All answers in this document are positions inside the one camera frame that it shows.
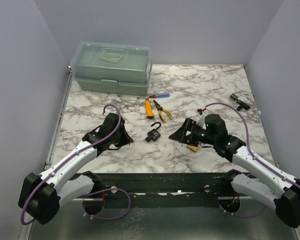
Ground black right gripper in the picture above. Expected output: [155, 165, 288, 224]
[169, 117, 217, 148]

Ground brass padlock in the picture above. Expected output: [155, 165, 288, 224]
[186, 144, 200, 153]

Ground black padlock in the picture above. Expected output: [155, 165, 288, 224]
[147, 121, 162, 142]

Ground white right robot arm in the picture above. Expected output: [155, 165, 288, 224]
[169, 114, 300, 228]

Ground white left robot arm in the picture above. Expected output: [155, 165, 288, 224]
[18, 113, 133, 225]

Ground orange utility knife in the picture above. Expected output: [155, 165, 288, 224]
[145, 98, 154, 119]

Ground red blue screwdriver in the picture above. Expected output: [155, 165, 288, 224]
[137, 93, 170, 99]

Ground black T-shaped connector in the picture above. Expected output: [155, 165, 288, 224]
[230, 93, 251, 111]

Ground green plastic toolbox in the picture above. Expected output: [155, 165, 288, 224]
[70, 42, 153, 97]

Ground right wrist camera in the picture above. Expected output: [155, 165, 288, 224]
[196, 108, 206, 128]

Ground yellow handled pliers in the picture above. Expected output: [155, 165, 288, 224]
[153, 100, 173, 123]

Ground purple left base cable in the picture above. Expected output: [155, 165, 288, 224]
[82, 187, 131, 221]

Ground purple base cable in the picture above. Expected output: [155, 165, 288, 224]
[82, 187, 131, 221]
[222, 204, 268, 218]

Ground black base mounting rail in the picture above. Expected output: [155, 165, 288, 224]
[83, 170, 237, 209]

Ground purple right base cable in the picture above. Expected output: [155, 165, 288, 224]
[222, 204, 268, 218]

